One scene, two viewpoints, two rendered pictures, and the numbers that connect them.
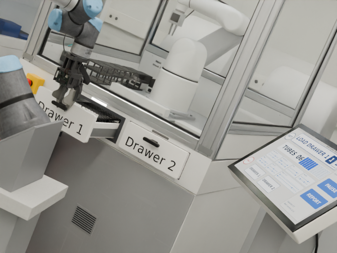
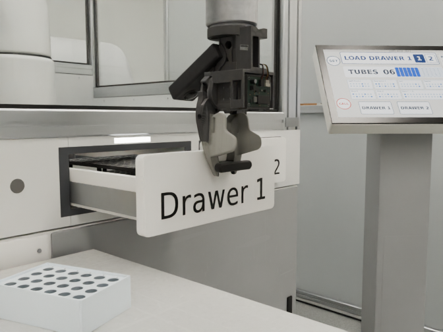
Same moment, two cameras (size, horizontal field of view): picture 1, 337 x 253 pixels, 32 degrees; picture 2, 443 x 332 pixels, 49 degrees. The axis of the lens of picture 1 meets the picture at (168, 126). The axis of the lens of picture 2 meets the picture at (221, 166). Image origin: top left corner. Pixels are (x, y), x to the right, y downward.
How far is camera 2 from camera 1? 2.26 m
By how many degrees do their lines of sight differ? 73
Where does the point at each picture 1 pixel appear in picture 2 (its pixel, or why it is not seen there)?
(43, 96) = (165, 175)
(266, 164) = (371, 95)
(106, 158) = (187, 231)
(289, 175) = (416, 89)
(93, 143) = not seen: hidden behind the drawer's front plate
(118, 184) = (217, 253)
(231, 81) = (290, 13)
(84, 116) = (259, 158)
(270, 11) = not seen: outside the picture
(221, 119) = (295, 71)
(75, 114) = not seen: hidden behind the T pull
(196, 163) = (289, 145)
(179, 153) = (278, 143)
